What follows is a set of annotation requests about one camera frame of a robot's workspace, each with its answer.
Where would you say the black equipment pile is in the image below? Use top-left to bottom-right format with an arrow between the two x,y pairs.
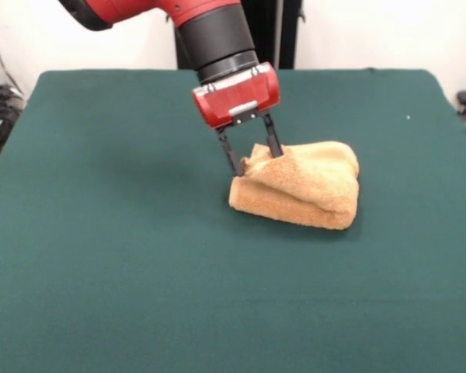
0,60 -> 26,161

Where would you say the tan terry towel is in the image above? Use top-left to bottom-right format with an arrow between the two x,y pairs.
228,141 -> 361,231

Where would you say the black metal stand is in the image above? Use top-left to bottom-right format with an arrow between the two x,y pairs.
173,0 -> 298,71

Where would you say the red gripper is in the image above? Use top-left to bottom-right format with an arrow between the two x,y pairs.
192,61 -> 284,176

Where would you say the dark green table cloth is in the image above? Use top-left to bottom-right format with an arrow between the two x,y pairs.
0,68 -> 466,373

